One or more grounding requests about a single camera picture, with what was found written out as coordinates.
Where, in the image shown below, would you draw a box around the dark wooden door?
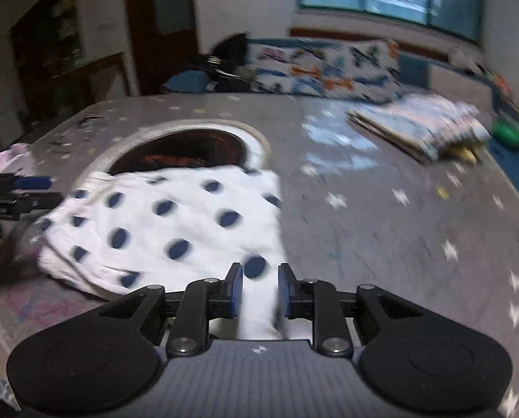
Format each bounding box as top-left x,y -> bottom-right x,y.
125,0 -> 198,95

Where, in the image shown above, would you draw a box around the striped folded blanket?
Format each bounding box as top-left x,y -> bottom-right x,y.
348,93 -> 491,163

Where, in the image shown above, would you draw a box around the grey star tablecloth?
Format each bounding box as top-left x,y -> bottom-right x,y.
0,92 -> 519,418

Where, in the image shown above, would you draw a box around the pink white cloth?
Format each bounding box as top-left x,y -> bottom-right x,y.
0,144 -> 37,176

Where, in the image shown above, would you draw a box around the colourful plush toys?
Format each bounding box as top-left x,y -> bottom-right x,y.
483,69 -> 519,123

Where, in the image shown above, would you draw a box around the left butterfly pillow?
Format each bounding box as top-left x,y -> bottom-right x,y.
248,44 -> 325,97

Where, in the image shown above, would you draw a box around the white plush toy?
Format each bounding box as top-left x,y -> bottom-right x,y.
448,45 -> 482,75

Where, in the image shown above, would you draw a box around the black bag on sofa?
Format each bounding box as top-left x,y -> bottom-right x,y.
202,32 -> 254,93

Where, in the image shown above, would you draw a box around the round table heater opening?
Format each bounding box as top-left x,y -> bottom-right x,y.
74,119 -> 272,186

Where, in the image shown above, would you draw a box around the butterfly pillow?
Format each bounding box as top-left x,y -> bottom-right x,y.
315,39 -> 402,103
248,44 -> 325,97

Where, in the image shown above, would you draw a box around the grey plain cushion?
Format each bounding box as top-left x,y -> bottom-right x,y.
428,65 -> 492,108

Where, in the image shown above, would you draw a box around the white navy dotted garment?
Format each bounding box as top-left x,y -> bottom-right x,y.
38,166 -> 285,340

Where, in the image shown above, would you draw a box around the dark bookshelf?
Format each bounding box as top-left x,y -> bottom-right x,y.
9,0 -> 82,114

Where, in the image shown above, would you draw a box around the black gloved left hand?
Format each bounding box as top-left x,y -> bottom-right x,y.
0,215 -> 44,290

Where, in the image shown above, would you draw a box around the blue sofa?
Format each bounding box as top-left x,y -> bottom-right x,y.
161,47 -> 519,192

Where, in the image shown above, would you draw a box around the dark wooden desk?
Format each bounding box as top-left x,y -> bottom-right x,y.
18,52 -> 131,133

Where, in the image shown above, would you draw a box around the right butterfly pillow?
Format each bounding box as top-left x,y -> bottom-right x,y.
315,39 -> 402,103

